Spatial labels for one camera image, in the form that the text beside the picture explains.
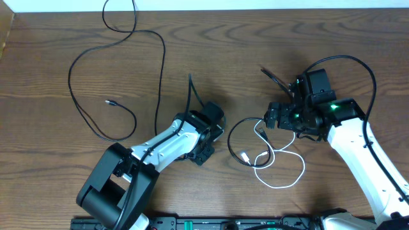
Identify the short black usb cable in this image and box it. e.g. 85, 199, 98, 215
227, 68, 293, 169

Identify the white usb cable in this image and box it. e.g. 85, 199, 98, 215
240, 118, 306, 189

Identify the long black usb cable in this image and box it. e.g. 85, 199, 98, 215
67, 0, 167, 142

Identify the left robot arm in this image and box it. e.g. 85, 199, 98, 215
76, 102, 224, 229

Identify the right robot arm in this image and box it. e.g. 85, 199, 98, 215
264, 69, 408, 229

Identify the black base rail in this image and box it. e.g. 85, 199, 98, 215
70, 208, 378, 230

